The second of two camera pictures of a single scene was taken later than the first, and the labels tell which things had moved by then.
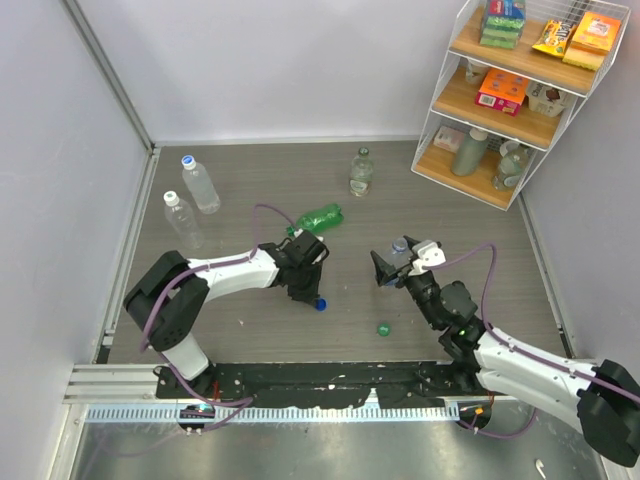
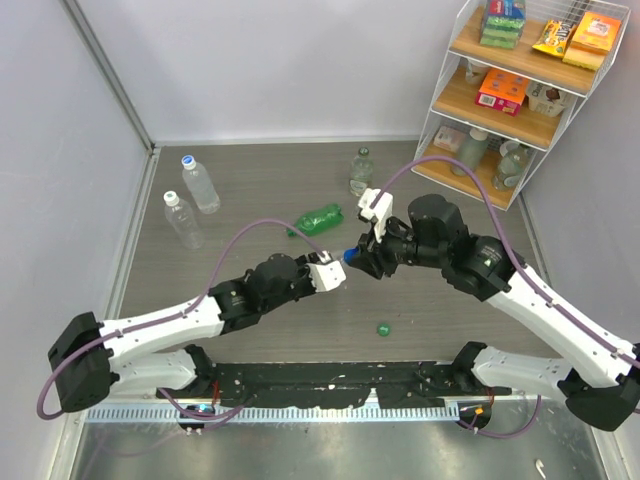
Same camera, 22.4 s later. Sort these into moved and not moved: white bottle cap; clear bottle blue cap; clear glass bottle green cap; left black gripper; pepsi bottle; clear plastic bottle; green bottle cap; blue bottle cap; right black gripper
Moved: blue bottle cap; pepsi bottle; right black gripper
Not moved: clear plastic bottle; white bottle cap; clear bottle blue cap; clear glass bottle green cap; left black gripper; green bottle cap
